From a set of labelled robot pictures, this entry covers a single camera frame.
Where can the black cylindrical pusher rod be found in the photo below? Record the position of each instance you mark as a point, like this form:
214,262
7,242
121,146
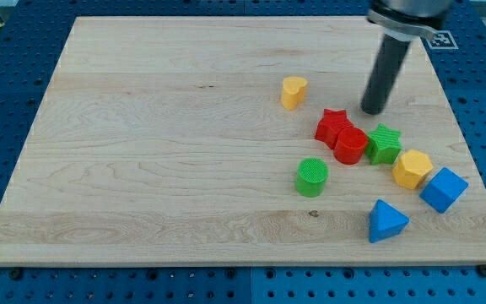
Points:
388,63

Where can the red star block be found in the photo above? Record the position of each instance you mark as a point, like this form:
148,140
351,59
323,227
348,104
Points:
330,126

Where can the green star block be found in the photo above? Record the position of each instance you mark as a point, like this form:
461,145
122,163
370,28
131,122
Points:
383,145

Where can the black white fiducial marker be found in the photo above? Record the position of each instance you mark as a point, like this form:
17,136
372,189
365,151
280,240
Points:
443,40

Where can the yellow heart block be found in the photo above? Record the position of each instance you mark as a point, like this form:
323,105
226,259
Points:
293,91

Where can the red cylinder block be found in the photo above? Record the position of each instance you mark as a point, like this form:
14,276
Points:
350,146

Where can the yellow hexagon block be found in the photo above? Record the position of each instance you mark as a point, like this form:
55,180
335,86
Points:
411,169

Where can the green cylinder block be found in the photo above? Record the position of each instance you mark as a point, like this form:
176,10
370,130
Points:
312,174

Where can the blue cube block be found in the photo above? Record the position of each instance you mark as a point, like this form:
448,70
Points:
443,190

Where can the blue triangle block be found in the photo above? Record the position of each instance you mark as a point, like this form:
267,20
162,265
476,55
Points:
385,221

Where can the light wooden board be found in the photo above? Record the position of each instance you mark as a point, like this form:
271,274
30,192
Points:
163,142

